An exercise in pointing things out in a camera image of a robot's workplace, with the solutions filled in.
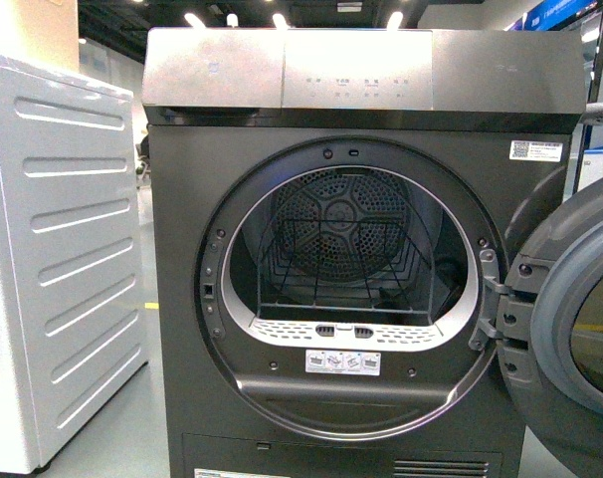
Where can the dark grey tumble dryer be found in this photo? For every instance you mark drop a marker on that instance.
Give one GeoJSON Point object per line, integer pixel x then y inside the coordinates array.
{"type": "Point", "coordinates": [252, 125]}

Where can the white instruction sticker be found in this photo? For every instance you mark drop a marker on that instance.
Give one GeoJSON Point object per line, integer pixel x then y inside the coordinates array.
{"type": "Point", "coordinates": [342, 362]}

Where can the grey door hinge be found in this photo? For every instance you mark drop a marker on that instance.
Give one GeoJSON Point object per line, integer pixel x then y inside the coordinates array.
{"type": "Point", "coordinates": [493, 289]}

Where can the white QR code sticker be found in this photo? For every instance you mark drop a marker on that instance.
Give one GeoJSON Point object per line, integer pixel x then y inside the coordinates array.
{"type": "Point", "coordinates": [543, 151]}

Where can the white washing machine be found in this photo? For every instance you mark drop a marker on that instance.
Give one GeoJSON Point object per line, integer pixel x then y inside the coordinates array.
{"type": "Point", "coordinates": [71, 331]}

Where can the open round dryer door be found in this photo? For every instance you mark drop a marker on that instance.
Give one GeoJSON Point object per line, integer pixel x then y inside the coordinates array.
{"type": "Point", "coordinates": [551, 321]}

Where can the black wire drying rack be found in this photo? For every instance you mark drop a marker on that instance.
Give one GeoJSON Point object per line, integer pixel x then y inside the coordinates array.
{"type": "Point", "coordinates": [365, 266]}

